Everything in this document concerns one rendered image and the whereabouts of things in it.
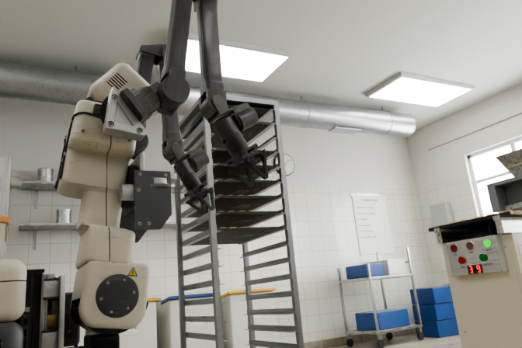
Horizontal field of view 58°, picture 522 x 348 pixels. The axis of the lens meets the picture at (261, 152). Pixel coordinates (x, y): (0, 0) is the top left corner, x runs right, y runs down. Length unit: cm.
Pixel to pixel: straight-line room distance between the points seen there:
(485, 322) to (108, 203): 152
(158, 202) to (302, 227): 521
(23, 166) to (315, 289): 378
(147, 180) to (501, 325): 146
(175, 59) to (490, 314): 154
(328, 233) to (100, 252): 555
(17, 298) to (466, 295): 170
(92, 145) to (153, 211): 24
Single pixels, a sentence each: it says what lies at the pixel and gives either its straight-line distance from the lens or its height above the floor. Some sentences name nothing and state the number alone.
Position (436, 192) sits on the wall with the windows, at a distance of 766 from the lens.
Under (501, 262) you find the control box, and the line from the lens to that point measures 206.
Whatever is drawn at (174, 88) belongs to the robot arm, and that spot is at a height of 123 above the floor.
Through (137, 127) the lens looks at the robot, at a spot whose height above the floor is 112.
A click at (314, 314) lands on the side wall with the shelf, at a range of 642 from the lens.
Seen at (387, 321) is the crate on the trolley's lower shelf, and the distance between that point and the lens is 622.
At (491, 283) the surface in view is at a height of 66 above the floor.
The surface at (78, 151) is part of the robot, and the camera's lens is 136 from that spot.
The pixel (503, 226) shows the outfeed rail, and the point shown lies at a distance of 205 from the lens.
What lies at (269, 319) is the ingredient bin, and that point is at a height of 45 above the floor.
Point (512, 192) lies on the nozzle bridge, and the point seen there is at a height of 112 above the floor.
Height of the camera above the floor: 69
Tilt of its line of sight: 17 degrees up
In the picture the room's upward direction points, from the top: 5 degrees counter-clockwise
